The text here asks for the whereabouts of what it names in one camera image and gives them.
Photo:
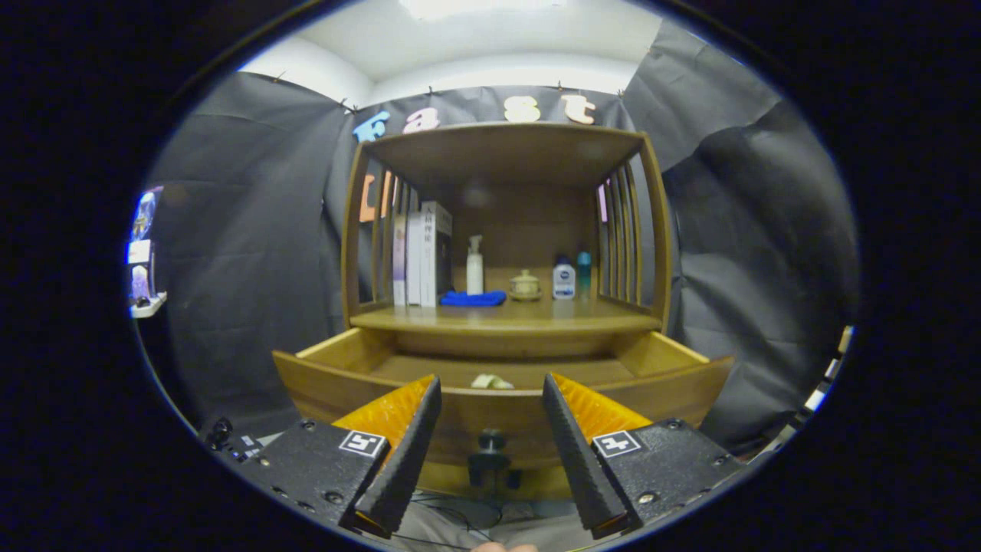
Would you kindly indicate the blue folded cloth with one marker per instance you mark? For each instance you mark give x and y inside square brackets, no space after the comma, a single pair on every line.
[471,299]

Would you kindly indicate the white lotion bottle blue cap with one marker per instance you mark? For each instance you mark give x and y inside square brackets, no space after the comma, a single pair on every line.
[564,282]

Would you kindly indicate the pale slatted object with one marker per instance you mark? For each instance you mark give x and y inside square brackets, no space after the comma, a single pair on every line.
[824,379]

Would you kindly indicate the wooden drawer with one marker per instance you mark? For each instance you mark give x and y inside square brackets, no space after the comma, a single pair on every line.
[490,414]

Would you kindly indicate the black drawer knob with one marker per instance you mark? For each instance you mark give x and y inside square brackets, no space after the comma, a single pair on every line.
[490,441]

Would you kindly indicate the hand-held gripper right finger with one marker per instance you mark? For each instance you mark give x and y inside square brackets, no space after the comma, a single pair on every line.
[586,468]

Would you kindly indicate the wooden cabinet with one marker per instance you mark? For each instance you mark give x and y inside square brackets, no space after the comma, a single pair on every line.
[529,222]

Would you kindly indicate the thick white and black book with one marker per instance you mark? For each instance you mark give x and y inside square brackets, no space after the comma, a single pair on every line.
[429,253]

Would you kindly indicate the teal bottle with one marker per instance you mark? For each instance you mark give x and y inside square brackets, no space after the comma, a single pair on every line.
[584,272]

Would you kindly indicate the wooden countertop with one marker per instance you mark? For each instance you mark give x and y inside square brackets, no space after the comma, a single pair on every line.
[536,314]

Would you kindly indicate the lidded ceramic teacup with saucer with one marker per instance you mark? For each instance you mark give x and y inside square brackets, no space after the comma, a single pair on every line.
[525,285]

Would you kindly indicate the thin white book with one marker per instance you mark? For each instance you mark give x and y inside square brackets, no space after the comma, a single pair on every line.
[414,261]

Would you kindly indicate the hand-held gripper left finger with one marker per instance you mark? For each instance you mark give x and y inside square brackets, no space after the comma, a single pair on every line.
[402,468]

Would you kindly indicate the black backdrop cloth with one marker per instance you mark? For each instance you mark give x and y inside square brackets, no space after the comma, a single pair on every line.
[245,230]

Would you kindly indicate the small black device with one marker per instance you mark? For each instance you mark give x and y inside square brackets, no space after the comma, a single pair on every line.
[220,435]

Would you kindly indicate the white pump bottle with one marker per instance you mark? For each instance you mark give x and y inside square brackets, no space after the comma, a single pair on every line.
[475,276]

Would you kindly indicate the thin pink book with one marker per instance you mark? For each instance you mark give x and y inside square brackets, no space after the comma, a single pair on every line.
[398,261]

